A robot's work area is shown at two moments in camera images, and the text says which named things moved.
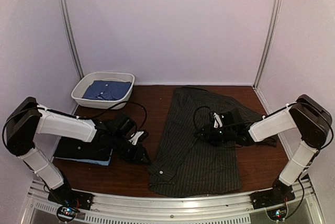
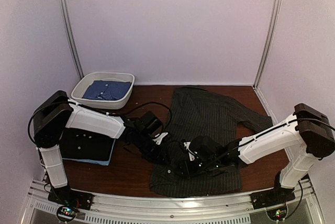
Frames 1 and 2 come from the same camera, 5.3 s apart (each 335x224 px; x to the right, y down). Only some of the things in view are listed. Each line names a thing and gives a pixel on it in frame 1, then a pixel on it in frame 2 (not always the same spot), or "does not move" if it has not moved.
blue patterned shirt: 107,89 does not move
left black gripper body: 127,153 → 151,153
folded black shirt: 69,146 does not move
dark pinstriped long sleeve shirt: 184,166 does not move
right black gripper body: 218,137 → 193,172
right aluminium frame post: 272,29 does not move
